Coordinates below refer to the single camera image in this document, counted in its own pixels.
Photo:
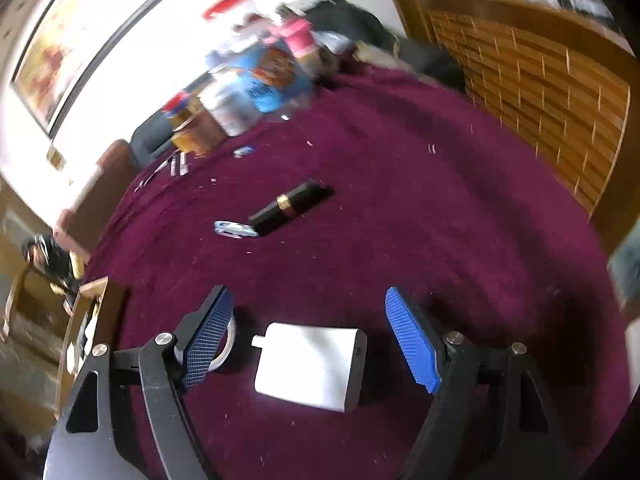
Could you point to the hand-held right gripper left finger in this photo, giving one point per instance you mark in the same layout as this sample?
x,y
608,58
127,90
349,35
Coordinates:
x,y
210,342

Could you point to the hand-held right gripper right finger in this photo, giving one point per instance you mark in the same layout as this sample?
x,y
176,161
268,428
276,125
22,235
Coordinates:
x,y
410,342

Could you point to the white charger adapter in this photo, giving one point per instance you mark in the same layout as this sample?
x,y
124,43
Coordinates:
x,y
310,367

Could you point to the shallow wooden tray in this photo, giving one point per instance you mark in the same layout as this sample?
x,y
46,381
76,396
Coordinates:
x,y
95,330

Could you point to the small tape roll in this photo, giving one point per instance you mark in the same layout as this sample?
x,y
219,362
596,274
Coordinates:
x,y
225,345

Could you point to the small blue white wrapper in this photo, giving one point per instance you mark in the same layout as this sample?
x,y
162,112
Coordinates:
x,y
235,229

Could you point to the purple velvet tablecloth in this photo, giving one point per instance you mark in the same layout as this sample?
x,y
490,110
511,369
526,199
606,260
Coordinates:
x,y
400,200

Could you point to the black tube with gold band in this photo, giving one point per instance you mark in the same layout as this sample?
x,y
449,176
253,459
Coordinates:
x,y
292,207

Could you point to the dark object on chair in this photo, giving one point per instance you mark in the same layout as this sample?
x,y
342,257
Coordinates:
x,y
50,260

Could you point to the brown armchair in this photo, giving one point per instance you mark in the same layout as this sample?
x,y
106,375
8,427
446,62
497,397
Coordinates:
x,y
95,195

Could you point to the orange label jar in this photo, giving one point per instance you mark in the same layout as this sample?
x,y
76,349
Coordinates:
x,y
200,135

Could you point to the black leather sofa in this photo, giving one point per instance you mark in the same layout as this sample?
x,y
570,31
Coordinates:
x,y
150,137

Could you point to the small red lid jar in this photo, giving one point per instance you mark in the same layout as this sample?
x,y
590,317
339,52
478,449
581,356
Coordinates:
x,y
180,107

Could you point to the white label jar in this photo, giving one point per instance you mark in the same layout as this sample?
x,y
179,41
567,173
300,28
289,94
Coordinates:
x,y
232,105

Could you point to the wooden cabinet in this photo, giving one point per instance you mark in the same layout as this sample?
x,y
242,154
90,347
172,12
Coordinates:
x,y
540,85

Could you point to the black cloth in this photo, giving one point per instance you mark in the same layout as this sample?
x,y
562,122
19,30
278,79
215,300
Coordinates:
x,y
380,35

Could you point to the pink lid jar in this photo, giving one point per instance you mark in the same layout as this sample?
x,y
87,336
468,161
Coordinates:
x,y
300,45

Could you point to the clear jar with red lid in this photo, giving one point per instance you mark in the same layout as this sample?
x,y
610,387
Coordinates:
x,y
230,20

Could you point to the framed wall picture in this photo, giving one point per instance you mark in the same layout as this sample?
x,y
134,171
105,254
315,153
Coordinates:
x,y
85,35

